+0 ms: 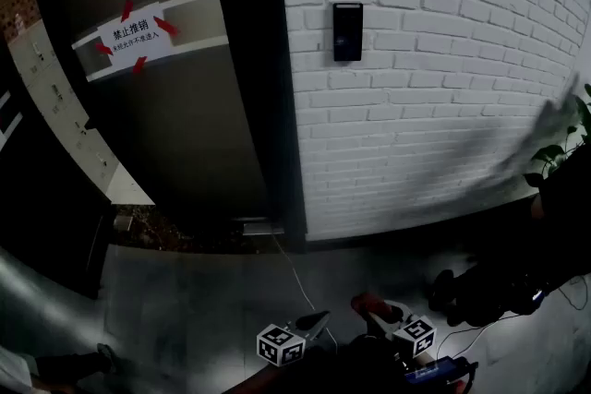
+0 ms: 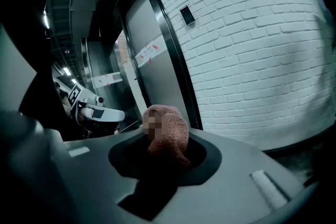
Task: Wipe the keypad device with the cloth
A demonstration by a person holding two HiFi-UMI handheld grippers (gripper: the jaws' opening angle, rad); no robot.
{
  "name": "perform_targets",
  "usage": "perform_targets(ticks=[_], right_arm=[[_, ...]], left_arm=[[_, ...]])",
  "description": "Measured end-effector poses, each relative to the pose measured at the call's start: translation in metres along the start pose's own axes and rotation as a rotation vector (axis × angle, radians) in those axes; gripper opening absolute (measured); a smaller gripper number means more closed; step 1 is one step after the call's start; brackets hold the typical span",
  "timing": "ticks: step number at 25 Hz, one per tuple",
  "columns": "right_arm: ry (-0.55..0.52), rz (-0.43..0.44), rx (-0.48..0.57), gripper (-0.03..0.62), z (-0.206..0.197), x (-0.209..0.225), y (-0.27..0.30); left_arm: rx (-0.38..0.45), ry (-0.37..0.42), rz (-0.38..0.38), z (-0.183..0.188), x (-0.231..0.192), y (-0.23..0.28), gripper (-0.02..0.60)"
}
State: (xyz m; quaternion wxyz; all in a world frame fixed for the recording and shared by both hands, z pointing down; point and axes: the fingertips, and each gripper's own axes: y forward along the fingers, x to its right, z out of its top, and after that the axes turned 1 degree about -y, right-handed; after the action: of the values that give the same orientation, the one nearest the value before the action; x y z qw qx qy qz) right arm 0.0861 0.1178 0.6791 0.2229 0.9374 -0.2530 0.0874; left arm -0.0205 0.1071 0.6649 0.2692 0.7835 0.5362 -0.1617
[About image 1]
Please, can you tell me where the black door frame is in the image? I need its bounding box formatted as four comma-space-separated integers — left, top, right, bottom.
206, 0, 308, 253

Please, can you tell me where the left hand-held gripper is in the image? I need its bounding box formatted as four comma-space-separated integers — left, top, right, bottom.
256, 310, 332, 368

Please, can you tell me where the blue screen device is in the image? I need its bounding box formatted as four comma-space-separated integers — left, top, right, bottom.
404, 355, 479, 387

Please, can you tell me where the white device cable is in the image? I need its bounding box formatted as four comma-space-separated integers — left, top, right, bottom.
435, 313, 525, 359

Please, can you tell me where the thin black cable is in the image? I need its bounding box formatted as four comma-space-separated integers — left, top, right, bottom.
552, 273, 591, 311

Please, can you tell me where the black wall access reader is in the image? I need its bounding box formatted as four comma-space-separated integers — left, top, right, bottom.
332, 2, 364, 63

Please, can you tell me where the red cloth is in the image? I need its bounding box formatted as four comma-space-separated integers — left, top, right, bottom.
350, 293, 404, 324

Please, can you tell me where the black panel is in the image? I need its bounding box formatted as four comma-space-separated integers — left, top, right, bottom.
0, 45, 117, 301

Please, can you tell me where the white paper notice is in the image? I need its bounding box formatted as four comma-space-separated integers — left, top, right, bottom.
96, 6, 173, 73

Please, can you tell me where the metal floor door plate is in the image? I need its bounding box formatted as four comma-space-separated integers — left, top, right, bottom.
241, 220, 285, 238

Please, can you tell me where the dark glass door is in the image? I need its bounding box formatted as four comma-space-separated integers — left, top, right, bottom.
30, 0, 273, 222

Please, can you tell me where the green potted plant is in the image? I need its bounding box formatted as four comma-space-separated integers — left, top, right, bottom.
523, 82, 591, 188

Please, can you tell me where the thin white cable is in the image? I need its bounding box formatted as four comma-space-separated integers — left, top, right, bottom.
271, 233, 339, 348

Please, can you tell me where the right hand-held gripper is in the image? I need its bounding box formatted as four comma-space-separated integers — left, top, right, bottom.
367, 299, 438, 359

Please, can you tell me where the person's dark clothing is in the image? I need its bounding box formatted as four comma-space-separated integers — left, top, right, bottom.
221, 333, 419, 394

